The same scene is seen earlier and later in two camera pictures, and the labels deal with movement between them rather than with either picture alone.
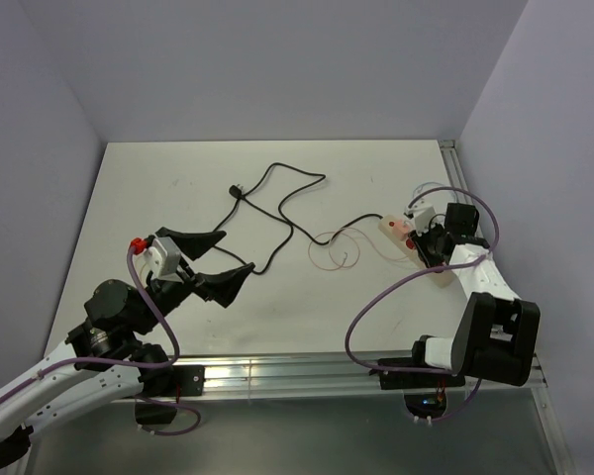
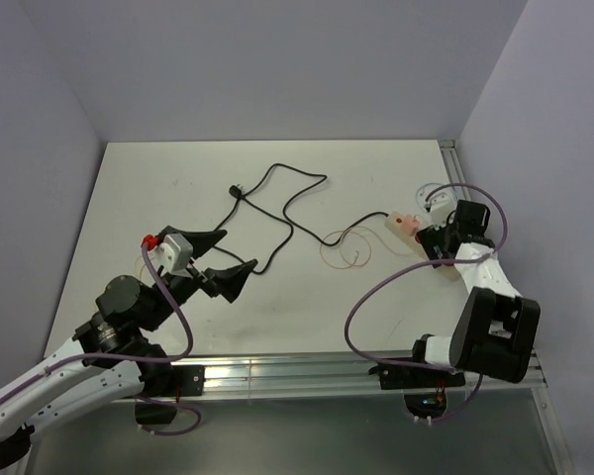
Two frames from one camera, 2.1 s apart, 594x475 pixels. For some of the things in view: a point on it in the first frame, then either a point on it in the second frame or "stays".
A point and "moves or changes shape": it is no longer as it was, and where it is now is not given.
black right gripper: (431, 260) stays
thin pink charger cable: (345, 242) → (350, 265)
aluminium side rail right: (454, 170) stays
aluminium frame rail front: (339, 378) stays
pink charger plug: (401, 229) moves or changes shape
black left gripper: (224, 286) stays
